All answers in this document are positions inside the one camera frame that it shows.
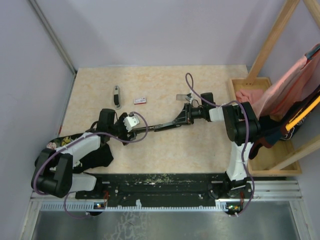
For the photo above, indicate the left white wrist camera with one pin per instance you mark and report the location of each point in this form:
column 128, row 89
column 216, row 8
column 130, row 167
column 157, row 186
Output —
column 130, row 122

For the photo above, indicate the grey staple box tray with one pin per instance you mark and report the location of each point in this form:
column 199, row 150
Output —
column 182, row 97

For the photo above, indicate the pink cloth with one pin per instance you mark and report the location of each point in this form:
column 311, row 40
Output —
column 289, row 89

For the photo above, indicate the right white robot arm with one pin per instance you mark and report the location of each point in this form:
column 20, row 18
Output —
column 242, row 128

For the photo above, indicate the black floral t-shirt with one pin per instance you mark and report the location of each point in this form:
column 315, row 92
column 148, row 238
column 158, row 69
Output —
column 101, row 157

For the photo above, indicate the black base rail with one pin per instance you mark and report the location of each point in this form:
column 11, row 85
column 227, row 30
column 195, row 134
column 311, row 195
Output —
column 166, row 189

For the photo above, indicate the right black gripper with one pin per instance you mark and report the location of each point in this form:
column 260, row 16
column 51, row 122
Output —
column 185, row 116

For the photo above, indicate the wooden rack frame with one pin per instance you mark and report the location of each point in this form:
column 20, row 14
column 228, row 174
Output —
column 271, row 40

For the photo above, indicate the black silver stapler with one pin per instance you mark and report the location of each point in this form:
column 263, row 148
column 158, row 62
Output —
column 156, row 128

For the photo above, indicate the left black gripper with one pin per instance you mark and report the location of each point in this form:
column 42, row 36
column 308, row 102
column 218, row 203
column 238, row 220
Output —
column 124, row 136

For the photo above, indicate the dark navy garment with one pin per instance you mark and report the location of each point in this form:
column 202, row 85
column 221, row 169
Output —
column 273, row 131

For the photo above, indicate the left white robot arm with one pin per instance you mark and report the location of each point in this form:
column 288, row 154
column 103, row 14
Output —
column 61, row 167

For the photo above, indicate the red staple box sleeve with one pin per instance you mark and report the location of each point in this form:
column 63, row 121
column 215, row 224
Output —
column 139, row 101

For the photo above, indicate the wooden tray box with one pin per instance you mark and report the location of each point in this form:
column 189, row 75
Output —
column 267, row 158

